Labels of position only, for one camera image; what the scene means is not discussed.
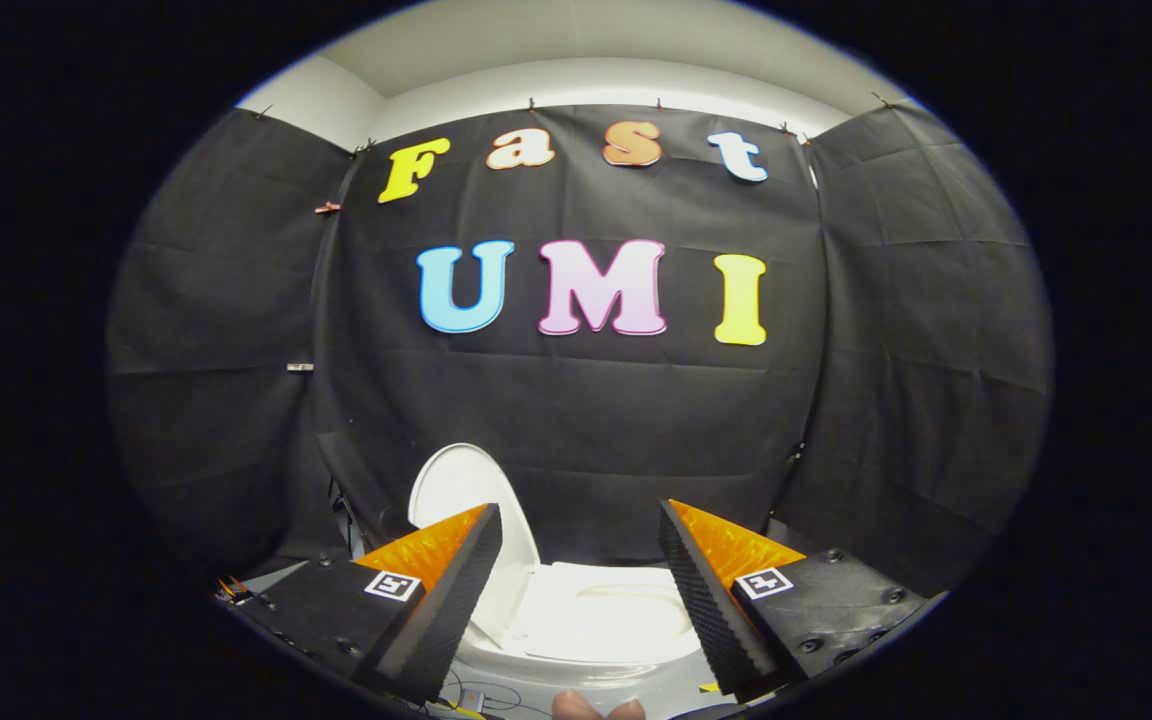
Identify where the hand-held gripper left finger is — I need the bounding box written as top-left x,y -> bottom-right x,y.
234,502 -> 504,707

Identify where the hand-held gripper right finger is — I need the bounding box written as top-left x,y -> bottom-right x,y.
657,499 -> 930,703

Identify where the thin floor cable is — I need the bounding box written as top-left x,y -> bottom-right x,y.
424,672 -> 539,719

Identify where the white toilet bowl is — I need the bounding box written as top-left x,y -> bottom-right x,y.
454,640 -> 729,717

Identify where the black backdrop cloth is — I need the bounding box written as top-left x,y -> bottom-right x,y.
106,100 -> 1055,603

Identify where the white toilet seat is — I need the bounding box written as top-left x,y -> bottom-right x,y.
502,561 -> 703,667

